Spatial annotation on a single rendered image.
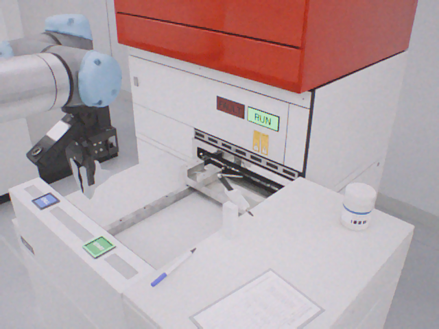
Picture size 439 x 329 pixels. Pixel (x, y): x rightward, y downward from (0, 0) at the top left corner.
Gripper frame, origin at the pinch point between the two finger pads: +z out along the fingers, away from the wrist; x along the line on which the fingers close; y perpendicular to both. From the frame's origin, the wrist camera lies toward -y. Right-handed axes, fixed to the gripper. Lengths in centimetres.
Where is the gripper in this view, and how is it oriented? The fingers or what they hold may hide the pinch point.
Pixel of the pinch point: (85, 194)
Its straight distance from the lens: 89.7
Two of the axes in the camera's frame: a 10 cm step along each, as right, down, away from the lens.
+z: -0.1, 8.7, 5.0
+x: -7.3, -3.5, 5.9
